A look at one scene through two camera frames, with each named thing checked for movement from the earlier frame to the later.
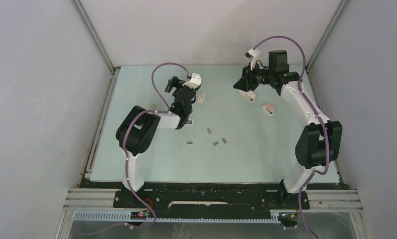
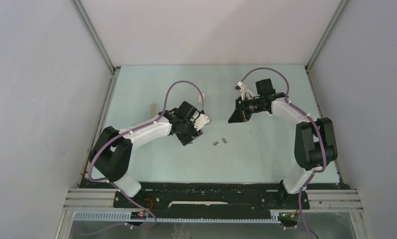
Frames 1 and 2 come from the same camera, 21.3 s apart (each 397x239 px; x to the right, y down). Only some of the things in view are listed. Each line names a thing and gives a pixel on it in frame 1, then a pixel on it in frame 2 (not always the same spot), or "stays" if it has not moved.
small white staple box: x=201 y=97 stays
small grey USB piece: x=195 y=81 to x=201 y=120
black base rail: x=208 y=199 stays
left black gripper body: x=179 y=84 to x=188 y=133
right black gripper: x=246 y=80 to x=240 y=114
